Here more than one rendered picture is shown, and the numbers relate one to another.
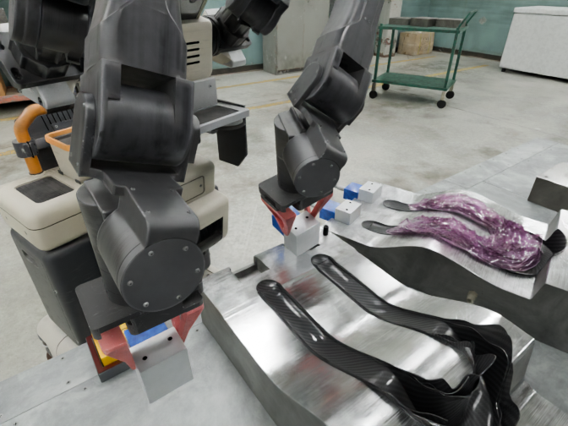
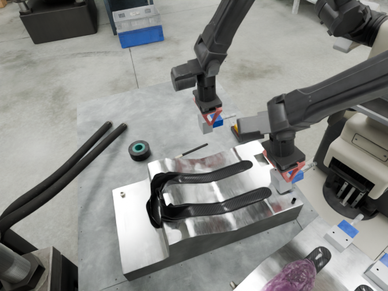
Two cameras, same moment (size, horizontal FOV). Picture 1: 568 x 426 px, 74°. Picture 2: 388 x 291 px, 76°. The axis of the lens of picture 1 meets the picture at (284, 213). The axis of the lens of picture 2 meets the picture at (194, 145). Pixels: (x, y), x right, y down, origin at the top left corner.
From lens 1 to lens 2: 0.70 m
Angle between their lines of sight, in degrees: 81
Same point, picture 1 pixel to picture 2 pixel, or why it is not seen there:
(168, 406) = (216, 146)
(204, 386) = not seen: hidden behind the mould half
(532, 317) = not seen: outside the picture
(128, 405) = (220, 136)
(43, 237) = not seen: hidden behind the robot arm
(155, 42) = (208, 36)
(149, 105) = (201, 50)
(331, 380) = (187, 168)
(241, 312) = (234, 153)
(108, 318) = (195, 92)
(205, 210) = (365, 165)
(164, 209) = (178, 70)
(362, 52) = (293, 111)
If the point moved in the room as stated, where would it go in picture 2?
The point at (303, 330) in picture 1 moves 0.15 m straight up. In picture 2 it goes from (220, 174) to (221, 140)
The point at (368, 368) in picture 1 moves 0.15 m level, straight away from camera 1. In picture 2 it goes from (187, 181) to (231, 207)
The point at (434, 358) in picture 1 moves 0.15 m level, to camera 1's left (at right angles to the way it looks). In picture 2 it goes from (176, 196) to (194, 155)
